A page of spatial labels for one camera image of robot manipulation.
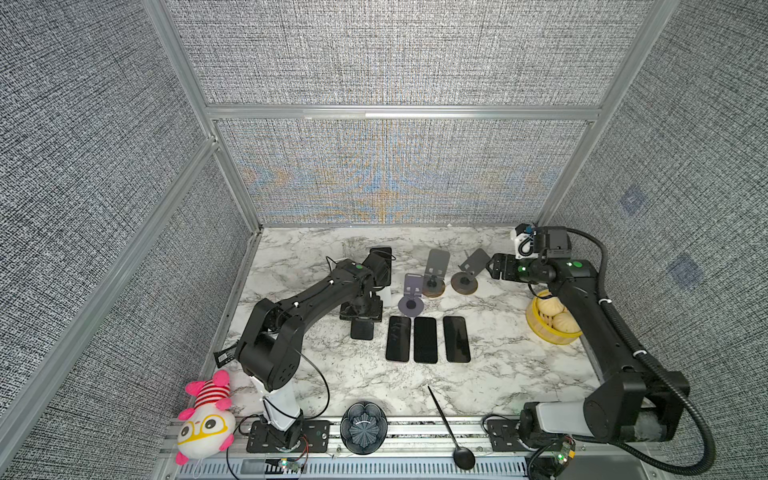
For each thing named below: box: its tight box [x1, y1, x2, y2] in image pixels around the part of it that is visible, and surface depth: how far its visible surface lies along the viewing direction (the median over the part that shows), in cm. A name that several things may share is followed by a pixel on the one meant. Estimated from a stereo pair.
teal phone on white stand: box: [361, 247, 392, 271], surface depth 76 cm
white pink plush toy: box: [176, 370, 236, 466], surface depth 71 cm
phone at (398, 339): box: [386, 316, 411, 362], surface depth 92 cm
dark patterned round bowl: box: [340, 401, 388, 455], surface depth 75 cm
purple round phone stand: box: [398, 273, 425, 317], surface depth 97 cm
